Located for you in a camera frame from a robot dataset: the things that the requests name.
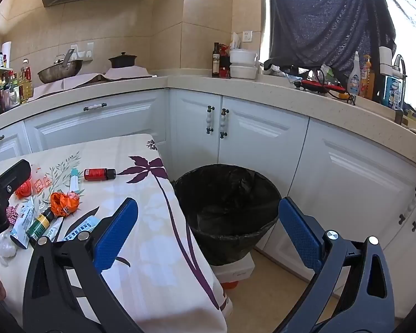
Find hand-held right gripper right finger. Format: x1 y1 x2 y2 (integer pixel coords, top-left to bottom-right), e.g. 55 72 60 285
274 197 396 333

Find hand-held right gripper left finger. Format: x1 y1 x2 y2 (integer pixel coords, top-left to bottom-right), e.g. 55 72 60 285
22 197 146 333

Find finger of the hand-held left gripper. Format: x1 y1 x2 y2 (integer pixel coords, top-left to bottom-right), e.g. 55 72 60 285
0 160 32 216

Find clear plastic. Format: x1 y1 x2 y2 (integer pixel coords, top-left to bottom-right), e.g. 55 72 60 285
0 232 19 259

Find white blue toothpaste tube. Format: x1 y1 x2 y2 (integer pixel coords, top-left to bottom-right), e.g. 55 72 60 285
10 205 34 249

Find green label dark bottle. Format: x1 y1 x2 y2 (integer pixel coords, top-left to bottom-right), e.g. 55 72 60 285
26 208 56 245

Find orange plastic bag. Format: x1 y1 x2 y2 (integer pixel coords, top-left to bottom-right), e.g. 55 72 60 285
50 191 80 218

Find black trash can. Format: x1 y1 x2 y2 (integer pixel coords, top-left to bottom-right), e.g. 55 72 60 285
173 164 282 267

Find clear packet red labels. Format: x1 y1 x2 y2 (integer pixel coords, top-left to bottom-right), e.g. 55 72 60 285
31 177 53 193

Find floral tablecloth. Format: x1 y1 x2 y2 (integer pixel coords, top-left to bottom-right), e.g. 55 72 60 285
0 133 234 333

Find thin white tube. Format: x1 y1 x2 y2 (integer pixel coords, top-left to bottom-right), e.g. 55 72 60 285
45 217 65 242

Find red bottle black cap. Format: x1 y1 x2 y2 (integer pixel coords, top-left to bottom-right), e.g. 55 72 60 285
84 168 117 181

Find white plastic box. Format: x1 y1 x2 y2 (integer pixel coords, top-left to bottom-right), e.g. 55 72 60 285
210 251 256 283

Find row of condiment bottles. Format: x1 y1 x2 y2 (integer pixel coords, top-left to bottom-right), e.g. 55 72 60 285
0 42 34 120

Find white kitchen cabinets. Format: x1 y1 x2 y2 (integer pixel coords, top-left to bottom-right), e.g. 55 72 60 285
0 87 416 320

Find pink cloth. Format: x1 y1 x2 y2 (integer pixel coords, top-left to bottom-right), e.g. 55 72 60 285
29 73 108 102
104 67 157 81

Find steel wok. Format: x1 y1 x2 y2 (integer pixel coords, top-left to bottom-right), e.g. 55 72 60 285
37 49 84 84

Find paper towel roll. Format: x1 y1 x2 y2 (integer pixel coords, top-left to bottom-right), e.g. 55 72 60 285
2 41 13 68

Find red power strip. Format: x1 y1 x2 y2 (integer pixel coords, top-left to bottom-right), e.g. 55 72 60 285
300 79 348 94

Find beige speckled countertop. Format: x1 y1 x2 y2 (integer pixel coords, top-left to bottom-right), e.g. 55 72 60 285
0 73 416 174

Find black clay pot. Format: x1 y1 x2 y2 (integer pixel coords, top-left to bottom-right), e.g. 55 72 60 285
108 52 138 69

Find white spray bottle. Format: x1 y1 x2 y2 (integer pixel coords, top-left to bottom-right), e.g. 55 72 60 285
347 51 362 97

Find orange dish soap bottle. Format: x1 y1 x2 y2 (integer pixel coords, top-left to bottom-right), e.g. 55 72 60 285
361 54 376 100

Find blue detergent pack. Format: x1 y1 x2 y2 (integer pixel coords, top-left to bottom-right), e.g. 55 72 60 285
382 75 403 110

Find white lidded bowl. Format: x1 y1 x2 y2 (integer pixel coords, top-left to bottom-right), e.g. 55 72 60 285
229 49 258 66
229 64 258 80

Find dark oil bottle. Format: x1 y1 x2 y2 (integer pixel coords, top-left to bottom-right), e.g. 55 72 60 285
212 42 221 78

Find white water purifier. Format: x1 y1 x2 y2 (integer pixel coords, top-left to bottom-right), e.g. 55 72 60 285
379 46 396 76

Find steel faucet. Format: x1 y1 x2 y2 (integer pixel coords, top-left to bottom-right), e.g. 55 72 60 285
392 54 408 79

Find dark curtain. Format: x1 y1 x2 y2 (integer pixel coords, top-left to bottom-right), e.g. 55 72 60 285
263 0 398 77

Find white wall hook rack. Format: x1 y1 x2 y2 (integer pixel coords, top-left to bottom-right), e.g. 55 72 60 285
70 42 95 60

